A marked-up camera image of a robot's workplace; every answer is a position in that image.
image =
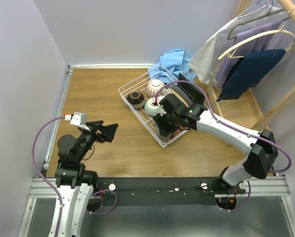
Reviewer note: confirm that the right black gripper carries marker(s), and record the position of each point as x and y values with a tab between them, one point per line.
159	121

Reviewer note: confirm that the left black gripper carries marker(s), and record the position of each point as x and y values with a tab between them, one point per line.
98	133

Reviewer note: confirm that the pink mug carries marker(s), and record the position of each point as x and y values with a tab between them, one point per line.
175	133

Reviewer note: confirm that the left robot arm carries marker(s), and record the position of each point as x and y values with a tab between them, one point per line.
74	184

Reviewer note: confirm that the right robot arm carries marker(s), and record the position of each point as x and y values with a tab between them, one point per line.
259	147

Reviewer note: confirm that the wooden clothes rack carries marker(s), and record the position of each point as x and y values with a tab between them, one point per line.
272	103

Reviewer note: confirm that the beige plate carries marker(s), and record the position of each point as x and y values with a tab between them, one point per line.
167	91

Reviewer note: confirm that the dark teal embossed plate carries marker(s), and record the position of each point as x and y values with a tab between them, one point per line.
181	93

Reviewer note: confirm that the light green ribbed bowl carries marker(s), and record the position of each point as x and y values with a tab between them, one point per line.
151	109

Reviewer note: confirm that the red white patterned bowl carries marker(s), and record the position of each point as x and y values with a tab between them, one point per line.
154	86

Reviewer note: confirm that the black square plate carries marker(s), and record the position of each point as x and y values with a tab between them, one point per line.
194	94

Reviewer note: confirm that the dark brown bowl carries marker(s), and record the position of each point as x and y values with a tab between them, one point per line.
136	99

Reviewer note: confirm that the light blue cloth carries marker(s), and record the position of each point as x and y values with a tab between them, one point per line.
176	62

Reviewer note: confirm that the white t-shirt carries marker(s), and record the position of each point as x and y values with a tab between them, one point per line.
205	62

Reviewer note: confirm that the cream clothes hanger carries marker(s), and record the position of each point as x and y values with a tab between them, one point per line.
232	50

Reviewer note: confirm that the grey clothes hanger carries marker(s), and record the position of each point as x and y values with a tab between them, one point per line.
269	13

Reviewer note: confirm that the navy blue garment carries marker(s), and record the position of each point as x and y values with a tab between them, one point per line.
249	71

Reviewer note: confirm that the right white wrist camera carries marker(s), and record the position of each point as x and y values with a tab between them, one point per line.
158	108

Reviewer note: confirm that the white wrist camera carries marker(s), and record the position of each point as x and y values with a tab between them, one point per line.
77	118
158	108

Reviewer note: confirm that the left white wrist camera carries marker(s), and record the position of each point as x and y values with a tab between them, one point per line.
77	118

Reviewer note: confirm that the white wire dish rack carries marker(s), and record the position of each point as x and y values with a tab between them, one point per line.
189	116

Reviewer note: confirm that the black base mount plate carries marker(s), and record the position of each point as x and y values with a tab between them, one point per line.
164	191

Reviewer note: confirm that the blue wire hanger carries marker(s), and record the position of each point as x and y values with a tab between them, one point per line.
247	6

